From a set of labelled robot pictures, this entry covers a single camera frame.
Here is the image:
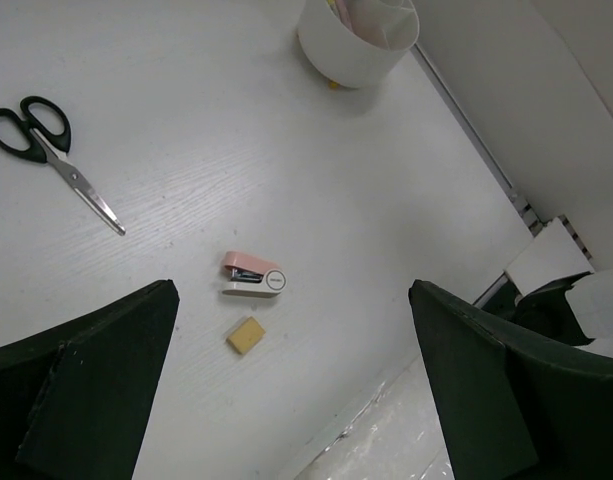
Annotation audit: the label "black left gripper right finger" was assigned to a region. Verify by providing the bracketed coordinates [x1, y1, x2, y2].
[409, 280, 613, 479]

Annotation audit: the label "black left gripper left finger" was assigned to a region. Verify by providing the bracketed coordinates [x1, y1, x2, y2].
[0, 280, 179, 479]

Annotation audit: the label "small tan eraser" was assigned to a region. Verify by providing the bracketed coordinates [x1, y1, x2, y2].
[226, 317, 266, 355]

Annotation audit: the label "pink eraser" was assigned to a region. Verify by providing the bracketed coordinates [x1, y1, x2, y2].
[222, 251, 287, 298]

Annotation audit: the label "black handled scissors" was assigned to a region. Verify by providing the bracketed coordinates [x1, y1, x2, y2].
[0, 96, 126, 236]

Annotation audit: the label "thin pink highlighter pen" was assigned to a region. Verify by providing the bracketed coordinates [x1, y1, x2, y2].
[329, 0, 353, 31]

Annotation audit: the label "white round compartment container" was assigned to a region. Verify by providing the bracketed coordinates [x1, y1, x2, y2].
[297, 0, 420, 89]

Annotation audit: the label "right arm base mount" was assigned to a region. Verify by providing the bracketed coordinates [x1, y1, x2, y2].
[510, 272, 594, 347]

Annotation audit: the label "aluminium frame rail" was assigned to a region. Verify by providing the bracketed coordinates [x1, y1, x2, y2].
[410, 42, 595, 261]

